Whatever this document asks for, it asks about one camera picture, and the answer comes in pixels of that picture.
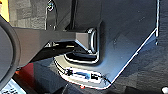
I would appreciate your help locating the black bracket with screw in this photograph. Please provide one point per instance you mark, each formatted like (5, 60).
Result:
(56, 16)

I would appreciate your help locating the dark round robot joint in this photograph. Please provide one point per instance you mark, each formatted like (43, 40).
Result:
(6, 53)

